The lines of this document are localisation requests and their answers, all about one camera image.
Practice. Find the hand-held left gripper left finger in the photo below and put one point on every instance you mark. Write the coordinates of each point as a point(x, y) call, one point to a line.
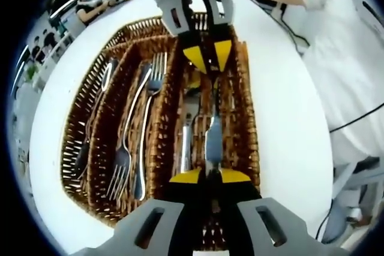
point(156, 226)

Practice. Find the operator in white shirt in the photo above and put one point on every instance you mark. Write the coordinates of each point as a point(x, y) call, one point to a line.
point(345, 73)

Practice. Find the stainless steel fork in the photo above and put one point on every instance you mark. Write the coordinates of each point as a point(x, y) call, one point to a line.
point(157, 82)
point(122, 157)

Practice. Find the grey office chair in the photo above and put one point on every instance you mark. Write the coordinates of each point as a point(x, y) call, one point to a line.
point(351, 179)

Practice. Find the stainless steel spoon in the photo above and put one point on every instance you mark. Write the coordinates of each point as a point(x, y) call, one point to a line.
point(81, 155)
point(109, 71)

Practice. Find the brown wicker storage tray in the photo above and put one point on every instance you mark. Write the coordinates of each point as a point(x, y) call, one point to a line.
point(168, 112)

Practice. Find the stainless steel knife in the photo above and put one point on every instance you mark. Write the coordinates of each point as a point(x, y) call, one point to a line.
point(186, 151)
point(213, 145)

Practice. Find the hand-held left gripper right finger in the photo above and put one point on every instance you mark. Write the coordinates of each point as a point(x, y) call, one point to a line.
point(264, 226)

